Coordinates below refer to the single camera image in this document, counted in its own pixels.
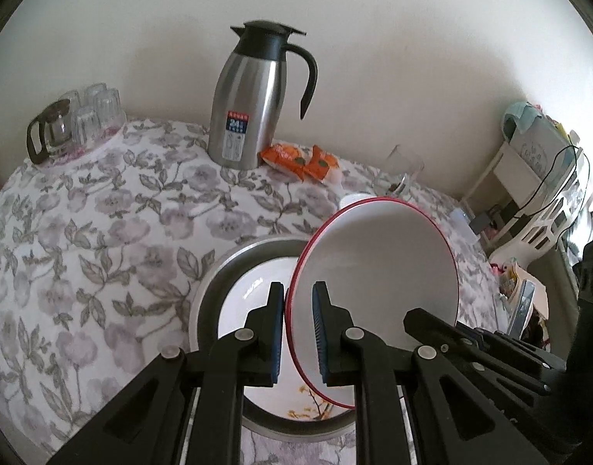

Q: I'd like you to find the white red-rimmed bowl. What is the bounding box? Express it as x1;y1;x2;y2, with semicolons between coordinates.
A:
284;196;460;410

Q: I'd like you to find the smartphone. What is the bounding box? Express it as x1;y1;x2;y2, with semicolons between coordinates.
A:
512;278;539;337

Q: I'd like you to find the clear glass tray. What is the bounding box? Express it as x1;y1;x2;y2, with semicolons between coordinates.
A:
35;111;129;168

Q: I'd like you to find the large stainless steel basin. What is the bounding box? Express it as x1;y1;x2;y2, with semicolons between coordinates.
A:
189;235;360;444

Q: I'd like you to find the light blue bowl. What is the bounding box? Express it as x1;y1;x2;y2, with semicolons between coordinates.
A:
339;193;377;211

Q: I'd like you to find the stainless steel thermos jug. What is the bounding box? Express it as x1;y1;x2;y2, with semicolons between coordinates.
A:
208;20;319;171

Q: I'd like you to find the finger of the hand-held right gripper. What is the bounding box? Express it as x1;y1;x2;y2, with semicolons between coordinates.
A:
403;307;568;398

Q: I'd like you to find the grey floral tablecloth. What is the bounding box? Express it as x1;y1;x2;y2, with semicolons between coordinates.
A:
0;116;520;465

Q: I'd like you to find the orange snack packet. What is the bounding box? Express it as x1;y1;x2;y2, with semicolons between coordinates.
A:
260;143;307;177
301;145;343;185

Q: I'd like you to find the white yellow flower plate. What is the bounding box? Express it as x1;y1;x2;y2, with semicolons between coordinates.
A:
218;257;355;420

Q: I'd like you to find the white power strip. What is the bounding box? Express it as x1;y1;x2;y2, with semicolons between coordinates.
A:
449;207;478;243

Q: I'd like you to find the glass teapot black handle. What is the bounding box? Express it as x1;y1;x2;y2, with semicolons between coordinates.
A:
26;99;77;165

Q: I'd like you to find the clear glass mug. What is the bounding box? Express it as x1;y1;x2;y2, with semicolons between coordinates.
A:
372;144;425;202

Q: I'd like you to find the teal cloth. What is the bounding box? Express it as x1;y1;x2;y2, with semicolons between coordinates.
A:
502;101;544;134

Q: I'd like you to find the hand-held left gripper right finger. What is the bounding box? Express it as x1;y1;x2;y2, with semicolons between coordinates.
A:
312;281;553;465

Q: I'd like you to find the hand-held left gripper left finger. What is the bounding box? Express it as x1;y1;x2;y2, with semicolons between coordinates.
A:
47;281;285;465

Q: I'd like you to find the white openwork shelf rack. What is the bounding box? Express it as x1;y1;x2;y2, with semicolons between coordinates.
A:
461;128;593;265

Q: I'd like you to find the white printed box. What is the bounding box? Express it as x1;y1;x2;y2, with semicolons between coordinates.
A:
512;119;575;189

